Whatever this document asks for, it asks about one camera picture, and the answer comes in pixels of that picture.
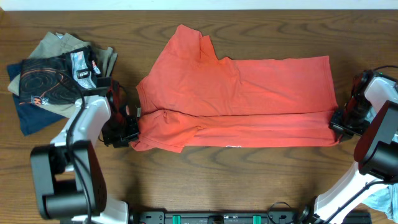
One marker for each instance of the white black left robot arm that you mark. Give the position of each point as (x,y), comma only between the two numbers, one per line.
(69,184)

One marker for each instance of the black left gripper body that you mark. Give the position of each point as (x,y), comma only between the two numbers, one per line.
(122,127)

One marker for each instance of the black folded graphic shirt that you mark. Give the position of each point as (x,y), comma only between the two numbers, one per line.
(61,79)

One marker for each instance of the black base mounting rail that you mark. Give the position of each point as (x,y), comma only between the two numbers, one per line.
(158,217)

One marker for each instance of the navy folded garment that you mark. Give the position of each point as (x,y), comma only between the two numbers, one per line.
(32,118)

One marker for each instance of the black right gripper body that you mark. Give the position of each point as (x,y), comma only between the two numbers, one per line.
(348,123)

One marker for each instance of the red orange soccer t-shirt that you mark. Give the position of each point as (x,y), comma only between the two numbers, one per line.
(193,98)

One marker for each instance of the light blue grey t-shirt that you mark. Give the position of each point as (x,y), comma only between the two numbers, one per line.
(384,200)

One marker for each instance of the khaki folded garment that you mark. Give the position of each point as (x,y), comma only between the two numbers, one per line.
(56,44)

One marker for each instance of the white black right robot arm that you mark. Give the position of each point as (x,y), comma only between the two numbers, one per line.
(371,114)

